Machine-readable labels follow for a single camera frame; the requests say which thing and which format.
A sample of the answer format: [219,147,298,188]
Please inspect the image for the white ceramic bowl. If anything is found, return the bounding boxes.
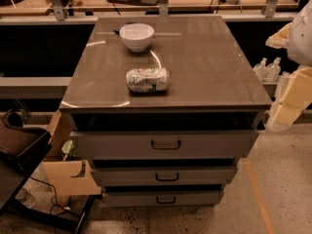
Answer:
[119,23,154,52]

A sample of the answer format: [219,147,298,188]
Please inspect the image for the cardboard piece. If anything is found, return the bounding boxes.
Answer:
[42,160,101,207]

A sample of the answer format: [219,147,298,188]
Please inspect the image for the bottom grey drawer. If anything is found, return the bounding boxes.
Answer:
[103,190,223,208]

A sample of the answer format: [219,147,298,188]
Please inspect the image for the dark brown chair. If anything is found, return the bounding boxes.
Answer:
[0,110,51,213]

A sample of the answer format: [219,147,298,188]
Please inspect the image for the black floor cable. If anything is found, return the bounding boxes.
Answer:
[29,175,82,219]

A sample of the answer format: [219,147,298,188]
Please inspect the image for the middle grey drawer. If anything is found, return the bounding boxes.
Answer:
[91,166,237,187]

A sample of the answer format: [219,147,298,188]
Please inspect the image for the grey drawer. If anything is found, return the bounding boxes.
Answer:
[70,130,258,160]
[103,190,223,208]
[91,166,237,187]

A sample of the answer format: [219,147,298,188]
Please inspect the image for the clear plastic bottles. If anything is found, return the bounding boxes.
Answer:
[253,57,281,82]

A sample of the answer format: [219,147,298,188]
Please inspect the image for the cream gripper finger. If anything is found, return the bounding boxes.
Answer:
[266,65,312,132]

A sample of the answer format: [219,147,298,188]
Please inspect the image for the grey drawer cabinet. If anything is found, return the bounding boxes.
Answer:
[59,16,271,196]

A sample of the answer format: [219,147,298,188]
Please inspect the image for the crushed 7up can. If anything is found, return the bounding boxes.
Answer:
[126,68,169,93]

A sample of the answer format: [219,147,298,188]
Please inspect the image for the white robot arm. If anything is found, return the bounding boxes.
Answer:
[265,5,312,132]

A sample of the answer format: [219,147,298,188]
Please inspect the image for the top grey drawer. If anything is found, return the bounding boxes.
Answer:
[70,130,258,160]

